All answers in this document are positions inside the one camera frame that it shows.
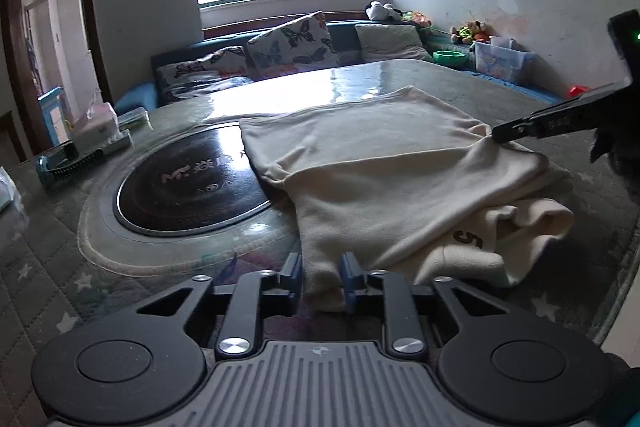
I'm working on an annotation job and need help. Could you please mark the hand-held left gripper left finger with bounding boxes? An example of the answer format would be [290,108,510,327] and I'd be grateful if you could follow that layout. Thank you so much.
[132,252,303,360]

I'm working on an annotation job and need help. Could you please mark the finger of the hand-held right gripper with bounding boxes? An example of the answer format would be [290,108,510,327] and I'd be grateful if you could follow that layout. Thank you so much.
[491,82,633,144]

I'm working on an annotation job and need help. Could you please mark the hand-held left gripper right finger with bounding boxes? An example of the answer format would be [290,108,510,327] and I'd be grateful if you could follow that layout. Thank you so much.
[339,252,508,360]

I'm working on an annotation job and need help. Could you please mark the cream sweatshirt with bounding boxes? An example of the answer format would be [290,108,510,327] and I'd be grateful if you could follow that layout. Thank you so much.
[239,85,576,313]

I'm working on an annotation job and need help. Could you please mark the clear plastic storage box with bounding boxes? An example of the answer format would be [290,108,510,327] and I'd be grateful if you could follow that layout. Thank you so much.
[472,38,531,82]

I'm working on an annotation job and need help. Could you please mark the brown bear plush toy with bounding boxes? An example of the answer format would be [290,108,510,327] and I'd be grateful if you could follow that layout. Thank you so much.
[450,21,491,45]

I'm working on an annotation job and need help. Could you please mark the green bowl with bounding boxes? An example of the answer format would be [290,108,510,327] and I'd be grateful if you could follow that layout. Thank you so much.
[432,50,468,68]

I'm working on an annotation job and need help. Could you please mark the black round induction cooker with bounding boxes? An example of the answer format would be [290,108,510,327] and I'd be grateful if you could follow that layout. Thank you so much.
[114,124,273,233]

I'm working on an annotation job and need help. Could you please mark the grey pillow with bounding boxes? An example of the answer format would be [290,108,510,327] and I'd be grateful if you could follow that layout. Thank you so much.
[354,23,433,62]

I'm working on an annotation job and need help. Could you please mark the panda plush toy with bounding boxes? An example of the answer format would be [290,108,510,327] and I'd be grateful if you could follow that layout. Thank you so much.
[365,1,403,22]

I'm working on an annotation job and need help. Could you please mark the grey remote control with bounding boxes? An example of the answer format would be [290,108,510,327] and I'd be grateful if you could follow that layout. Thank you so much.
[102,129,133,152]

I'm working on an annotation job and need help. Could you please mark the clear flat plastic case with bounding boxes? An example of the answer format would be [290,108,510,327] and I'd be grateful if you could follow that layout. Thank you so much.
[117,107,151,128]

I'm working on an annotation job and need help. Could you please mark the lying butterfly print pillow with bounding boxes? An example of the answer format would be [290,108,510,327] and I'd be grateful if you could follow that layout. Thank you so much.
[157,47,251,84]

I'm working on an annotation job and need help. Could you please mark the upright butterfly print pillow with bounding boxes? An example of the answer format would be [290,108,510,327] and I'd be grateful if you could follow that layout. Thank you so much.
[245,12,338,78]

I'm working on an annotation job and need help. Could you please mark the teal sofa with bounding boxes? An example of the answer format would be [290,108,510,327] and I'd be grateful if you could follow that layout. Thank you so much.
[115,19,566,110]

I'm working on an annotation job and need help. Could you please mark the white tissue box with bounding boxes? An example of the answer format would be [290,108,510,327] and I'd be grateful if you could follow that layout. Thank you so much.
[72,102,121,148]

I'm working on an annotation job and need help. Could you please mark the blue smart watch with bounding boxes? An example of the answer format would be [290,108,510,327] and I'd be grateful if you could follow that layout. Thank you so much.
[36,142,108,190]

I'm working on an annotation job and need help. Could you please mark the blue and white small cabinet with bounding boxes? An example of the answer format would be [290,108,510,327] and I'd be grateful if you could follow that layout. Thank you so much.
[37,87,71,142]

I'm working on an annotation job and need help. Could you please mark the soft tissue pack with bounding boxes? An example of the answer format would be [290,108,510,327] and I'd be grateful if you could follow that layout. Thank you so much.
[0,167,23,212]

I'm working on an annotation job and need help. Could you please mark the dark wooden door frame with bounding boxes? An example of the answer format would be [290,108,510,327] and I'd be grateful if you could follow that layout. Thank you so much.
[0,0,113,158]

